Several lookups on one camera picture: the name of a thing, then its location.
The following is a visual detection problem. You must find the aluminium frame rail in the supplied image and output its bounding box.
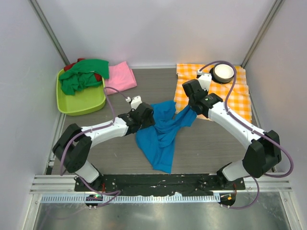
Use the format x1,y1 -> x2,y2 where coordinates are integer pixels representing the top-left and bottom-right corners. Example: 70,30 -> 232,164
30,174 -> 81,194

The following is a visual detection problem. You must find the blue t shirt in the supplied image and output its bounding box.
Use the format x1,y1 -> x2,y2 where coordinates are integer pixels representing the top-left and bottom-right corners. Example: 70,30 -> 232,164
136,101 -> 197,174

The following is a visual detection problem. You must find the folded pink t shirt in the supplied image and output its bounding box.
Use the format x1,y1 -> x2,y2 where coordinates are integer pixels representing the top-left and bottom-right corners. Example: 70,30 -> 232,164
105,61 -> 137,92

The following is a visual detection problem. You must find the orange checkered cloth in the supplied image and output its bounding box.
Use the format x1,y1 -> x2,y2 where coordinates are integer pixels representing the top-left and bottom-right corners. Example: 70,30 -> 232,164
174,63 -> 252,122

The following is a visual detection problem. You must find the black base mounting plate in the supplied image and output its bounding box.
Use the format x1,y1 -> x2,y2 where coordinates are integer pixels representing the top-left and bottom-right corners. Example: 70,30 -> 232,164
89,173 -> 246,196

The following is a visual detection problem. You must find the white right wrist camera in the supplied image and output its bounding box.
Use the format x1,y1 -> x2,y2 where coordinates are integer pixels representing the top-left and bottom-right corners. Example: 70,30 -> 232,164
197,70 -> 212,91

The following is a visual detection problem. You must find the lime green plastic basin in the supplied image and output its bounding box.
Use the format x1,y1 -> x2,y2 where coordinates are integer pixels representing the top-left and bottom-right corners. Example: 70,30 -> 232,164
56,69 -> 106,116

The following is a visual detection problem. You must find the green t shirt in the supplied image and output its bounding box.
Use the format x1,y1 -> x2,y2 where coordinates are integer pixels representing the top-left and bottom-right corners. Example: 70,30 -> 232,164
59,59 -> 109,95

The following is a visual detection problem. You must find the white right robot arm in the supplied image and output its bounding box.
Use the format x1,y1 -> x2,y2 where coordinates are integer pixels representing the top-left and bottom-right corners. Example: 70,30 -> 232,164
182,79 -> 282,189

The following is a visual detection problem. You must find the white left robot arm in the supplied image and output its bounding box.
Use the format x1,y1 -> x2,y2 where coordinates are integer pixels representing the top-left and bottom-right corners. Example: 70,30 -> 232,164
52,102 -> 155,191

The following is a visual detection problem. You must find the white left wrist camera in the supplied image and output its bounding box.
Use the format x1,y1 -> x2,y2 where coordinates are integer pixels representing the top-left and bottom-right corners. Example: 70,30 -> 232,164
125,95 -> 142,110

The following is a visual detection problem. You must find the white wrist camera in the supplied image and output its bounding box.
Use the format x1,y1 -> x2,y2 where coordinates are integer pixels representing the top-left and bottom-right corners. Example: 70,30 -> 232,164
197,70 -> 212,91
125,95 -> 142,110

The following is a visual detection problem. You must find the white slotted cable duct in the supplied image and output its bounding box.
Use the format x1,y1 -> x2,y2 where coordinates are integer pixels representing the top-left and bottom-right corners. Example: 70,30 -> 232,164
41,193 -> 220,204

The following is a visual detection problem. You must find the red t shirt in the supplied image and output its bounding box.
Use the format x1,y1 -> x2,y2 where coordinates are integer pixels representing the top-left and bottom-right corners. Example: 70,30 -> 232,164
63,58 -> 102,81

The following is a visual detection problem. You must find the black white bowl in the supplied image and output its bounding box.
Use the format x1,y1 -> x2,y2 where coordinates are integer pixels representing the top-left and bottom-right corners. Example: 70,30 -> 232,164
209,61 -> 236,84

